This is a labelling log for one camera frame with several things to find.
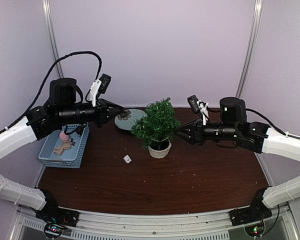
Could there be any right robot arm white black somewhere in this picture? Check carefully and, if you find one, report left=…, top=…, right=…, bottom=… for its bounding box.
left=174, top=95, right=300, bottom=221

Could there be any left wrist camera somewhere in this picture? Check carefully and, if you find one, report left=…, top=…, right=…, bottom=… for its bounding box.
left=85, top=73, right=112, bottom=107

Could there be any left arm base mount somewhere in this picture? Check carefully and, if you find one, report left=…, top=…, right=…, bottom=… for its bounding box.
left=34, top=208, right=80, bottom=227

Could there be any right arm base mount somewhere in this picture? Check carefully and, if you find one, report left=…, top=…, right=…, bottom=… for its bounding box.
left=229, top=200, right=272, bottom=226

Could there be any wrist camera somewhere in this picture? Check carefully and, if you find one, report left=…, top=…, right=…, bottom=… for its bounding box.
left=85, top=73, right=112, bottom=107
left=187, top=95, right=210, bottom=126

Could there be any light blue flower plate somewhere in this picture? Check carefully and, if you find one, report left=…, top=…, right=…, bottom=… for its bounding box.
left=114, top=108, right=147, bottom=131

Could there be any small green christmas tree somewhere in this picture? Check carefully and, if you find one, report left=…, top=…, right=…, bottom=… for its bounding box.
left=130, top=97, right=181, bottom=159

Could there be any circuit board with leds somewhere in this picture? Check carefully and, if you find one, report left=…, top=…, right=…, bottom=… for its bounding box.
left=43, top=223, right=64, bottom=238
left=244, top=223, right=265, bottom=238

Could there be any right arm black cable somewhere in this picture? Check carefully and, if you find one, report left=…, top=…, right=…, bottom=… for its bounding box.
left=207, top=107, right=300, bottom=143

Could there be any front aluminium rail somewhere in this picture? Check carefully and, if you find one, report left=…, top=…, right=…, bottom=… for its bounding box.
left=9, top=206, right=300, bottom=240

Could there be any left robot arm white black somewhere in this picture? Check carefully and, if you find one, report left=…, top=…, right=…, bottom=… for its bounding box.
left=0, top=74, right=124, bottom=222

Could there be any left aluminium frame post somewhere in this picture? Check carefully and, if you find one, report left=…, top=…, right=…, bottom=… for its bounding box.
left=41, top=0, right=65, bottom=78

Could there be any right circuit board with leds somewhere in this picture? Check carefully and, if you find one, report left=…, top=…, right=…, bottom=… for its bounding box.
left=244, top=223, right=265, bottom=238

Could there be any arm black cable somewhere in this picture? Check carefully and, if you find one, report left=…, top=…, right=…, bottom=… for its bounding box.
left=207, top=107, right=300, bottom=143
left=0, top=50, right=103, bottom=141

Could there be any white battery box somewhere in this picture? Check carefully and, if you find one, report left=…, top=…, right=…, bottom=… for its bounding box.
left=123, top=155, right=132, bottom=164

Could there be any right aluminium frame post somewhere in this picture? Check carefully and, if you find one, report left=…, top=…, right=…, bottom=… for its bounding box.
left=235, top=0, right=263, bottom=98

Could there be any pink pompom ornament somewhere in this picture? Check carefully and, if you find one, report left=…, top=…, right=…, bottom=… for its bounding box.
left=59, top=131, right=70, bottom=142

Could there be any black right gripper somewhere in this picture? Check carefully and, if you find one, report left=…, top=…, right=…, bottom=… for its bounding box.
left=173, top=118, right=239, bottom=147

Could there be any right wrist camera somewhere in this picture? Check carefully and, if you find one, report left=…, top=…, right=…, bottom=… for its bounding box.
left=187, top=95, right=210, bottom=126

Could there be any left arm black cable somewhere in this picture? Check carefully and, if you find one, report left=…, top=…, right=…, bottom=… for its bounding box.
left=0, top=50, right=103, bottom=141

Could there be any light blue plastic basket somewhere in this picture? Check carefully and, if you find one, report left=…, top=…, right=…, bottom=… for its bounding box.
left=38, top=124, right=90, bottom=169

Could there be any aluminium frame post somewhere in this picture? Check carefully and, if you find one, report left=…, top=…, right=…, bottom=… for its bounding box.
left=235, top=0, right=263, bottom=98
left=41, top=0, right=65, bottom=78

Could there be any left circuit board with leds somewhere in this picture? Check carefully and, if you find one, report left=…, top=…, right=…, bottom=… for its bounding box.
left=43, top=223, right=64, bottom=238

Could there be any beige fabric bow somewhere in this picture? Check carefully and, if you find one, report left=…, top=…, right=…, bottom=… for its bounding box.
left=53, top=142, right=72, bottom=156

